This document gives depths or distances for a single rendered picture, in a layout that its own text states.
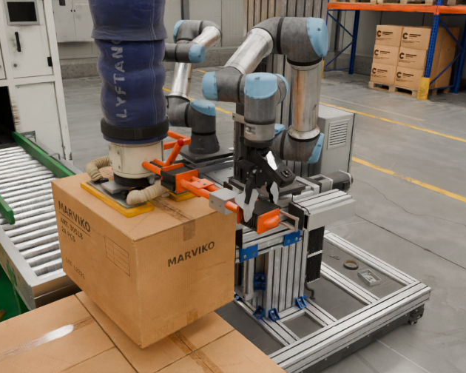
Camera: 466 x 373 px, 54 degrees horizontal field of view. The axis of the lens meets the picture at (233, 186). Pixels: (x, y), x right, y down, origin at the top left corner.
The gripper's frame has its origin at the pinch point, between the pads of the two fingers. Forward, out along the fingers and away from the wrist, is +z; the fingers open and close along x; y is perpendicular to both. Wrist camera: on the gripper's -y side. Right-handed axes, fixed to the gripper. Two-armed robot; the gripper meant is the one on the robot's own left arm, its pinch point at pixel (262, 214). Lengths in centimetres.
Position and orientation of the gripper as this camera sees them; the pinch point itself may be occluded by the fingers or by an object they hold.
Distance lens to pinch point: 118.9
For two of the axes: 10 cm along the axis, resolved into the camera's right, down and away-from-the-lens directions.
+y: -6.7, -3.0, 6.8
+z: -0.1, 9.2, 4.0
